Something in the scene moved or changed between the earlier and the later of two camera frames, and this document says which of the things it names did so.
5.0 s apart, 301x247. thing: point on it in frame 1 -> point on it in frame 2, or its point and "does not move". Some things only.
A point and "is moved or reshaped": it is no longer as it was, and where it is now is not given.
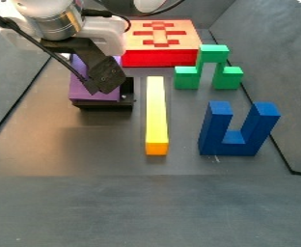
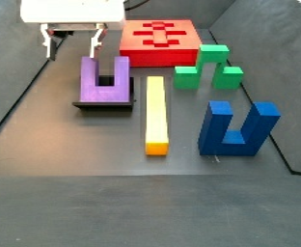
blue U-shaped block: [258, 127] does not move
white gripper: [110, 29] -> [73, 12]
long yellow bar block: [158, 138] does not move
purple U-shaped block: [81, 90] is moved or reshaped
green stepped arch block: [227, 75] does not move
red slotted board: [161, 42] does not move
